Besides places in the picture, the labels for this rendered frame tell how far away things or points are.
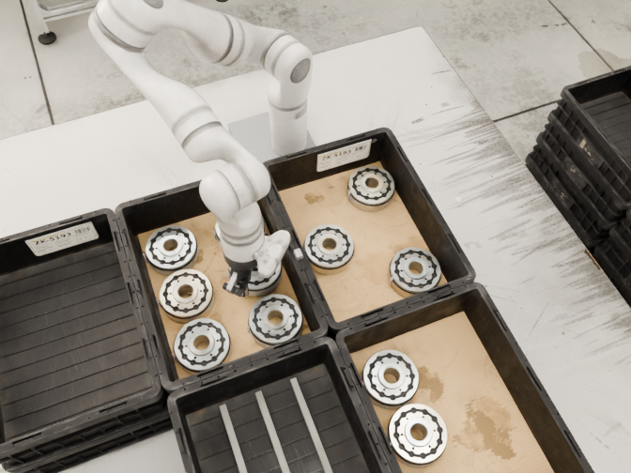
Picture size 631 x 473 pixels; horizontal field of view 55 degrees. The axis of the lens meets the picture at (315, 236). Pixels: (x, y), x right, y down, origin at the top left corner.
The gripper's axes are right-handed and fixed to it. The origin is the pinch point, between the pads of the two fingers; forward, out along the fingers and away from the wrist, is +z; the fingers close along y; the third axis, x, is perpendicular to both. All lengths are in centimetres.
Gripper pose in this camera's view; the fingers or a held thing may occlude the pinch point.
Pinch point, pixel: (248, 280)
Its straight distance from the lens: 117.5
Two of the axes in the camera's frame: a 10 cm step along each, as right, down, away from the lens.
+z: -0.3, 5.1, 8.6
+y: -4.0, 7.8, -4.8
